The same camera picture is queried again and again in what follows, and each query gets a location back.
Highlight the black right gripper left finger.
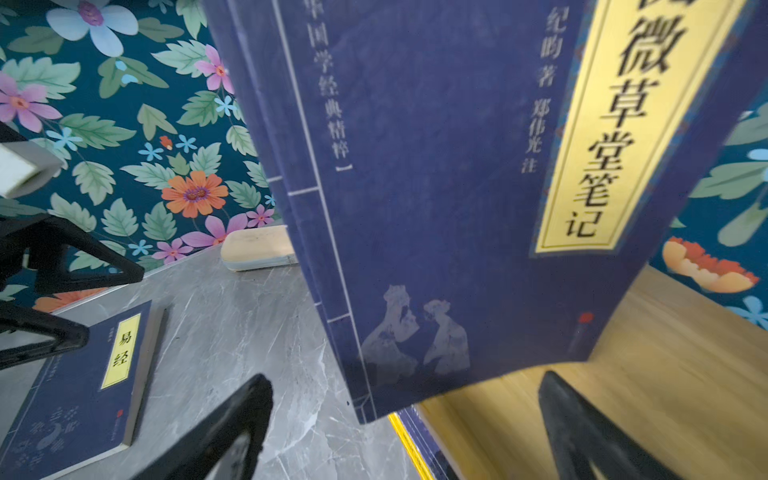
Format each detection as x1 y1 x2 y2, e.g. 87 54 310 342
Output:
135 374 273 479

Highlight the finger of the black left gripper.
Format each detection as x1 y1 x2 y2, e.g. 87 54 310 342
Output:
1 214 144 294
1 301 89 369

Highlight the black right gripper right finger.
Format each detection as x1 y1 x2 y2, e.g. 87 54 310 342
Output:
538 371 679 479

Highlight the dark portrait book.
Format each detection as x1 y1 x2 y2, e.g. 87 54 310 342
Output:
396 406 459 480

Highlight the wooden white bookshelf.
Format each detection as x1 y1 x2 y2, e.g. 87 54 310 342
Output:
418 268 767 479

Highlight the yellow book under shelf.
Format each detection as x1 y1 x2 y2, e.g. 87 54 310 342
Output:
388 413 436 480

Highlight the beige oblong pad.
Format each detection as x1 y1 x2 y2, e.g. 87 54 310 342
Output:
220 225 298 272

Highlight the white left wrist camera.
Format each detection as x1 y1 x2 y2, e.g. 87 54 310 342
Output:
1 141 62 199

